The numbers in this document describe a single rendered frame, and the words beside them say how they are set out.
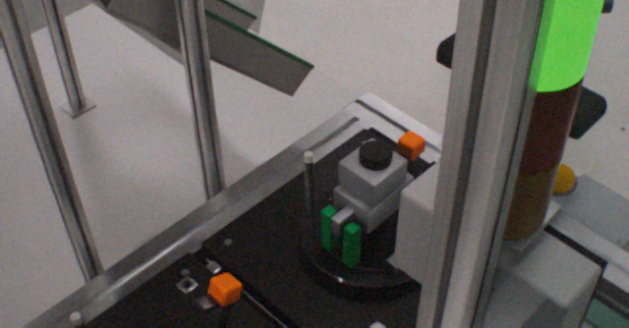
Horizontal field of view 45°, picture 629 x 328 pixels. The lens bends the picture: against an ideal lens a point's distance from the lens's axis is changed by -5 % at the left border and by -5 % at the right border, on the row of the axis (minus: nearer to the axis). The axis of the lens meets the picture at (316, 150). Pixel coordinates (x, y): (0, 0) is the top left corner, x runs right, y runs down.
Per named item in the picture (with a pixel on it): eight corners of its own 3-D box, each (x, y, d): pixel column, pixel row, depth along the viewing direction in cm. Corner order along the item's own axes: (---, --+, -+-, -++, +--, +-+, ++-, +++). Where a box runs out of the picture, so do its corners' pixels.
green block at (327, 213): (329, 239, 76) (329, 203, 72) (338, 246, 75) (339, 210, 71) (320, 246, 75) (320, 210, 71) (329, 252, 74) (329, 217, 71)
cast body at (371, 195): (377, 175, 77) (381, 121, 72) (413, 198, 74) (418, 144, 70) (316, 222, 72) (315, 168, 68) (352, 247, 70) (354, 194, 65)
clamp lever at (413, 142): (406, 183, 79) (410, 128, 74) (421, 192, 78) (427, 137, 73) (382, 202, 78) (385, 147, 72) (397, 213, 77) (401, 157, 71)
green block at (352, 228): (351, 254, 74) (352, 219, 71) (360, 261, 73) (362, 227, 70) (342, 261, 73) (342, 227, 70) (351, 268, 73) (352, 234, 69)
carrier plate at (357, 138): (364, 139, 91) (364, 126, 90) (534, 250, 79) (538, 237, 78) (202, 254, 79) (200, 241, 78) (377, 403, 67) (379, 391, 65)
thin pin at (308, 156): (310, 211, 78) (308, 148, 72) (315, 215, 78) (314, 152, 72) (304, 215, 78) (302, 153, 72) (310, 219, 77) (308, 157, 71)
